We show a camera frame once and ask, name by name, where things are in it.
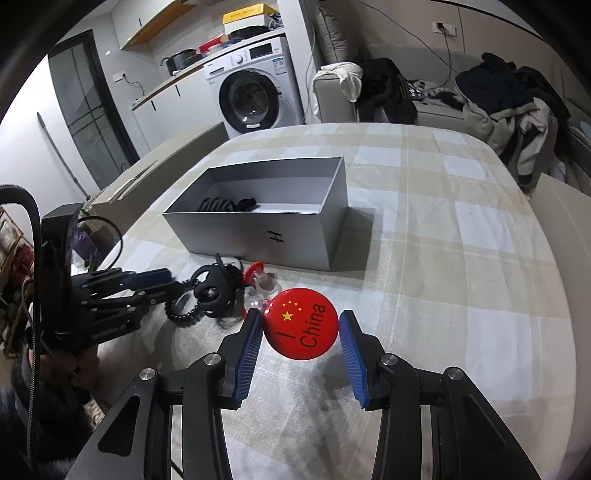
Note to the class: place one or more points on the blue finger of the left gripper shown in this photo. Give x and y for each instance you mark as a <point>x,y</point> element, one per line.
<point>147,278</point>
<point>138,302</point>

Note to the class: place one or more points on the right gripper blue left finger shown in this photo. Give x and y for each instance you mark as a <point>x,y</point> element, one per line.
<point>239,352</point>

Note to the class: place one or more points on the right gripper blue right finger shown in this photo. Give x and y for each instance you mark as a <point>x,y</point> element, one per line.
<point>362,353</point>

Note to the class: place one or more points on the red China flag badge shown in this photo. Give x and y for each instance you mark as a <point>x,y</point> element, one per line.
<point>300,324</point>

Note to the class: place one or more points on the black garment on sofa arm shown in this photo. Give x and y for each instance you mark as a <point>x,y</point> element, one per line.
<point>383,86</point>

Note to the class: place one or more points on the white cloth on sofa arm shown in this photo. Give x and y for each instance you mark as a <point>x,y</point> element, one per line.
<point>349,75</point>

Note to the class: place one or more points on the left hand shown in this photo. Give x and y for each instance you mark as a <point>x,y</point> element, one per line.
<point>81,371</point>

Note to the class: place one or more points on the purple plastic bag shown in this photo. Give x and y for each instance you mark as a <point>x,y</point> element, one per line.
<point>84,246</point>

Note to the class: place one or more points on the checkered bed cover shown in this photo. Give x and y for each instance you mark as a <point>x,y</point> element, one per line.
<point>441,258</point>

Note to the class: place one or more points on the black ribbed item in box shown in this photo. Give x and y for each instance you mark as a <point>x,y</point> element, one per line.
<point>220,204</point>

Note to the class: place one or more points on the grey cardboard box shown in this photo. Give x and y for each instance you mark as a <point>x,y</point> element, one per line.
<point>301,208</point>

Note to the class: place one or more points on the dark glass door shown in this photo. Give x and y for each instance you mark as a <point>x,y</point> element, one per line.
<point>89,110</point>

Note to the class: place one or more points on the white kitchen cabinets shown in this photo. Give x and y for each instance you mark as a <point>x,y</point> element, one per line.
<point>178,108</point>

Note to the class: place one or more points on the black cooking pot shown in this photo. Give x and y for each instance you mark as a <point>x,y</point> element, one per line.
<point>180,60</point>

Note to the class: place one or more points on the white washing machine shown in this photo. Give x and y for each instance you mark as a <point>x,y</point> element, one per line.
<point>254,87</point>

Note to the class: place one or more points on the pile of clothes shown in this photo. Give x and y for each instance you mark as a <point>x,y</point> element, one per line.
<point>516,112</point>

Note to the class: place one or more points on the grey sofa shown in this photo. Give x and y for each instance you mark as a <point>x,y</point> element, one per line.
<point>421,75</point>

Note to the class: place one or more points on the grey striped pillow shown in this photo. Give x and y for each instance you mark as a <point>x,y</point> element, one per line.
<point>337,42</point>

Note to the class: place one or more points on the yellow box on washer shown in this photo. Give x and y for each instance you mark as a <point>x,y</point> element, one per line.
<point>247,12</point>

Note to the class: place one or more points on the wall power socket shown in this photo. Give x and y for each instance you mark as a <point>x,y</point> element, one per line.
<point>444,29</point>

